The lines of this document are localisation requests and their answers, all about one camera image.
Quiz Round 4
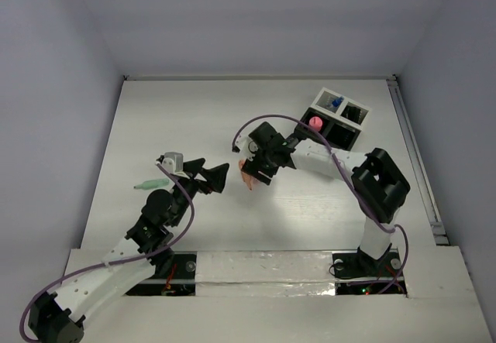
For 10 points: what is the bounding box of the pink cap black highlighter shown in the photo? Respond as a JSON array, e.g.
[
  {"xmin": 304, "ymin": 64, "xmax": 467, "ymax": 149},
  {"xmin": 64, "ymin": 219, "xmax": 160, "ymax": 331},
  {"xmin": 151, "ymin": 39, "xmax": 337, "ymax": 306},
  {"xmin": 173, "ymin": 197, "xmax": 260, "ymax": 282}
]
[{"xmin": 308, "ymin": 116, "xmax": 323, "ymax": 132}]

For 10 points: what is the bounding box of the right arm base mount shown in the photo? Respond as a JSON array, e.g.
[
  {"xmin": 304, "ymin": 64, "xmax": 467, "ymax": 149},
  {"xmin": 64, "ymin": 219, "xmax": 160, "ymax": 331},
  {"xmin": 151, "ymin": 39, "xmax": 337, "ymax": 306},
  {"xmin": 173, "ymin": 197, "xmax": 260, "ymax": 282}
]
[{"xmin": 328, "ymin": 249, "xmax": 408, "ymax": 296}]

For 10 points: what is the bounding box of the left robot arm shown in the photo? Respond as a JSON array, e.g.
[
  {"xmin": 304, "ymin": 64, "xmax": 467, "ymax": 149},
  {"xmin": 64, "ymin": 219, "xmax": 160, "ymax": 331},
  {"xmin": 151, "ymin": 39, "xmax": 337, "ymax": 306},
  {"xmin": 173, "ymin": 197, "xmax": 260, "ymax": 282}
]
[{"xmin": 19, "ymin": 153, "xmax": 229, "ymax": 342}]

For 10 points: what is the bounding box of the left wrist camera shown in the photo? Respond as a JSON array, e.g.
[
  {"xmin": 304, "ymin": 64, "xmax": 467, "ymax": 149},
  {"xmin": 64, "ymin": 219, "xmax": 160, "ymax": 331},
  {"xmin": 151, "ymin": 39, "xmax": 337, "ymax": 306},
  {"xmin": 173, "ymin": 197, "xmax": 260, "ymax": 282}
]
[{"xmin": 155, "ymin": 152, "xmax": 184, "ymax": 177}]

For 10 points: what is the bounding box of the white organizer box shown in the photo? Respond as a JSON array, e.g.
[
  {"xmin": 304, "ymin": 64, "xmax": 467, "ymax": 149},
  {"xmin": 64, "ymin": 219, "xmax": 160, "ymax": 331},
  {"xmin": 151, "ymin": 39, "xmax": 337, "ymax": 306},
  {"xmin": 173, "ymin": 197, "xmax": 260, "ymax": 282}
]
[{"xmin": 310, "ymin": 87, "xmax": 371, "ymax": 131}]

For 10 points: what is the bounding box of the orange translucent highlighter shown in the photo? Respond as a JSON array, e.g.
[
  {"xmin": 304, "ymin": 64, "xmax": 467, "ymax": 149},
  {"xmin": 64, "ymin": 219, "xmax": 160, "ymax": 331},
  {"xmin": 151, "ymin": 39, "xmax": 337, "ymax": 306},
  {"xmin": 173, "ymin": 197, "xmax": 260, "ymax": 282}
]
[{"xmin": 238, "ymin": 159, "xmax": 259, "ymax": 191}]

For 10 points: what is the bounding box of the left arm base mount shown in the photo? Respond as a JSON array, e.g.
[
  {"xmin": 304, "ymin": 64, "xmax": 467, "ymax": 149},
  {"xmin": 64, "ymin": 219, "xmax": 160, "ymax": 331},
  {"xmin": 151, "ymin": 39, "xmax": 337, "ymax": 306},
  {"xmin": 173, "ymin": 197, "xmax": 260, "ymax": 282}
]
[{"xmin": 126, "ymin": 252, "xmax": 198, "ymax": 297}]

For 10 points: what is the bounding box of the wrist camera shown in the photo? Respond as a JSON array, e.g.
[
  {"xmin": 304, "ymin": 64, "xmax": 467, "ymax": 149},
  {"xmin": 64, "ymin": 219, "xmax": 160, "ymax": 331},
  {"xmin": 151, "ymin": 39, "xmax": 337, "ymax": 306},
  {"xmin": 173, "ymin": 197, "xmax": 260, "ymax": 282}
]
[
  {"xmin": 155, "ymin": 152, "xmax": 184, "ymax": 177},
  {"xmin": 232, "ymin": 135, "xmax": 258, "ymax": 160}
]

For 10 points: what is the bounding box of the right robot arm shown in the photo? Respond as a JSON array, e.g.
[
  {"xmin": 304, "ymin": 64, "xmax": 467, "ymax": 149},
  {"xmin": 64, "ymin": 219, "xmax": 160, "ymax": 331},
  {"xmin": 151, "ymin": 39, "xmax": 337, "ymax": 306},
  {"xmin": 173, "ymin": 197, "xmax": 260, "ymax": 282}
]
[{"xmin": 232, "ymin": 122, "xmax": 411, "ymax": 275}]

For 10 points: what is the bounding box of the green translucent highlighter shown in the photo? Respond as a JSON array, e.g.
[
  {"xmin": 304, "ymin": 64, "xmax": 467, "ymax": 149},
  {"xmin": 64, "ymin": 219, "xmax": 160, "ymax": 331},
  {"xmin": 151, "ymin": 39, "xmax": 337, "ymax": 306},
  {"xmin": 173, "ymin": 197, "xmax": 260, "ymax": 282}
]
[{"xmin": 133, "ymin": 178, "xmax": 170, "ymax": 190}]

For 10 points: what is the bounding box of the black slotted organizer box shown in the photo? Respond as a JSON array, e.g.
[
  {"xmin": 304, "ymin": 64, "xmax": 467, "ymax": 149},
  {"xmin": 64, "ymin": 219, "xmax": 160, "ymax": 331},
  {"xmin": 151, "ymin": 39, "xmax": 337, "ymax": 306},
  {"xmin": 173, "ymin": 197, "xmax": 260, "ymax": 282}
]
[{"xmin": 294, "ymin": 108, "xmax": 360, "ymax": 151}]

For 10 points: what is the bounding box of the blue cap black highlighter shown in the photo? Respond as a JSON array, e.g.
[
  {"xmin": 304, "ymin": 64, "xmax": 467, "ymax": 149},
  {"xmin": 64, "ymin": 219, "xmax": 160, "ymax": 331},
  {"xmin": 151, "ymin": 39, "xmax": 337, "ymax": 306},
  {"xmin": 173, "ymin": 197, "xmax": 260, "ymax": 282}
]
[{"xmin": 332, "ymin": 97, "xmax": 344, "ymax": 108}]

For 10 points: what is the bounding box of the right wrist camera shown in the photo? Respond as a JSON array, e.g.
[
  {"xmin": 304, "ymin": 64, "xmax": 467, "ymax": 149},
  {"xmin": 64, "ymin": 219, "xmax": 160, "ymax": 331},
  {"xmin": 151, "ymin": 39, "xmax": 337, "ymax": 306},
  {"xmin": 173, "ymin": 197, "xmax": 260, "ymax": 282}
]
[{"xmin": 232, "ymin": 135, "xmax": 258, "ymax": 160}]

